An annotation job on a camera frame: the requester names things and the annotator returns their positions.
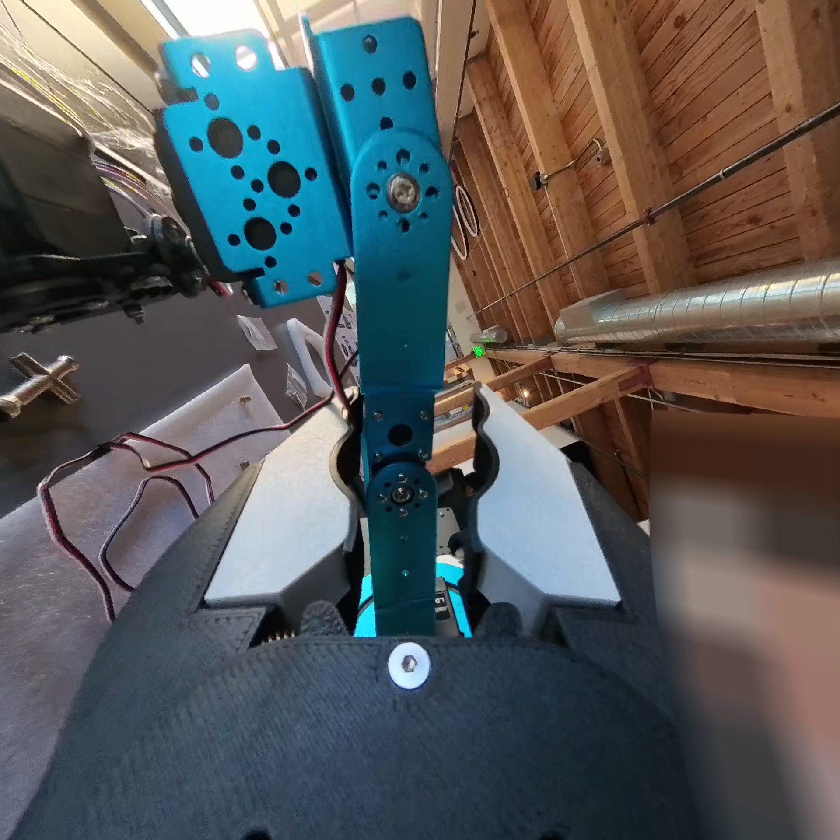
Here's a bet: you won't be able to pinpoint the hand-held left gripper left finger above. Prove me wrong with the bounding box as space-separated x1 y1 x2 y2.
203 397 365 632

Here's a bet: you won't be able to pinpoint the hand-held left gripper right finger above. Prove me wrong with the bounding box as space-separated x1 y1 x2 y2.
467 382 622 635

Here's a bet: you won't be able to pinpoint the blue toy robot arm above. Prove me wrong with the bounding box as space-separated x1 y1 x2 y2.
0 16 475 639

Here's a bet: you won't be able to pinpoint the scattered small parts bags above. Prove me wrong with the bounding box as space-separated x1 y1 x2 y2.
235 314 308 405

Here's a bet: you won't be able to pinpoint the white foam sheet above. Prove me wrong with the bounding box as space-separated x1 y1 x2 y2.
0 364 345 788

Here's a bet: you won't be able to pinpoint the metal cross wrench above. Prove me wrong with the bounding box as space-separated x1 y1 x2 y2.
0 352 81 422

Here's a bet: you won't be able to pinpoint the crumpled clear plastic bag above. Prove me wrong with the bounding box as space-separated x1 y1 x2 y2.
0 26 166 173

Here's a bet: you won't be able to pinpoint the white foam ring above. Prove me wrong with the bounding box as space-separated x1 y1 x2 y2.
276 319 337 399

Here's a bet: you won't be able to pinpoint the silver air duct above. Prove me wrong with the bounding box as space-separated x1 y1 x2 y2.
554 258 840 353

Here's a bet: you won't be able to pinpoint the ring ceiling lights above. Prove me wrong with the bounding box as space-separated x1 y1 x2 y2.
449 184 480 261

